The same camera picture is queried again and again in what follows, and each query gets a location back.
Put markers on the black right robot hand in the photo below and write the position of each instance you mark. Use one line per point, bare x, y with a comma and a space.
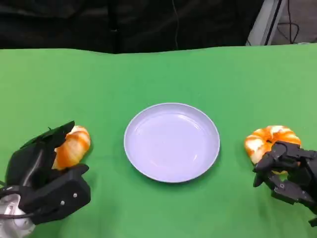
302, 181

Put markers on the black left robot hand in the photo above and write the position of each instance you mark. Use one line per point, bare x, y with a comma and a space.
39, 173

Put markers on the orange and white bread roll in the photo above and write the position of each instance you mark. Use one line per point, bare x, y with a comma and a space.
74, 148
260, 138

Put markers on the lilac plate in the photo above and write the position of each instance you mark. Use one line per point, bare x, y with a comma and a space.
171, 143

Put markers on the green table cloth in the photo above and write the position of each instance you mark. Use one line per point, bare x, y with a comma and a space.
158, 77

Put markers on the black drape cloth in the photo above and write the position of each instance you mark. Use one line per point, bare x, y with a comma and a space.
74, 22

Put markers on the grey upright panel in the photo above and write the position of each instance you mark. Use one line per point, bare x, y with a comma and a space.
266, 22

